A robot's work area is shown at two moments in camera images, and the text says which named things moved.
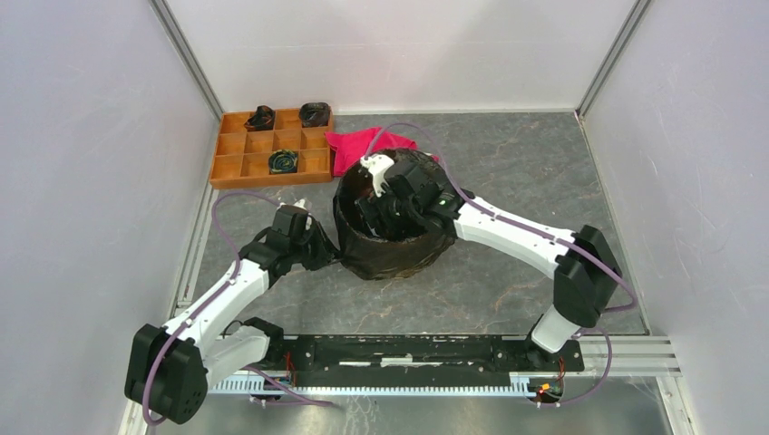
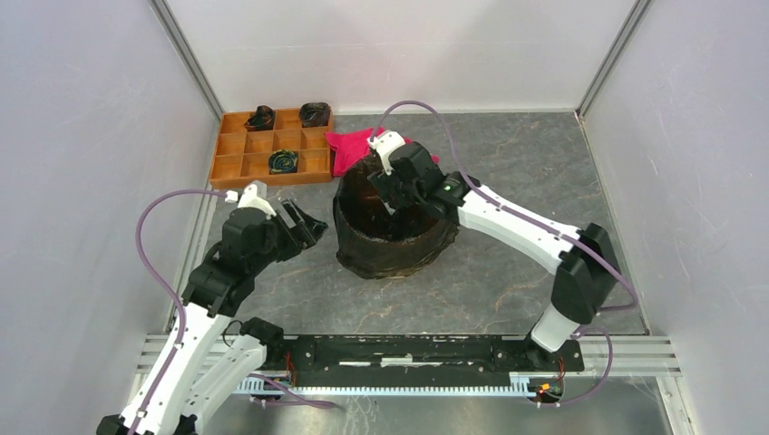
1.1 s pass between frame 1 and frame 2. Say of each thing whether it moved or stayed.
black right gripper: moved
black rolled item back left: stayed
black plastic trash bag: stayed
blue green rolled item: stayed
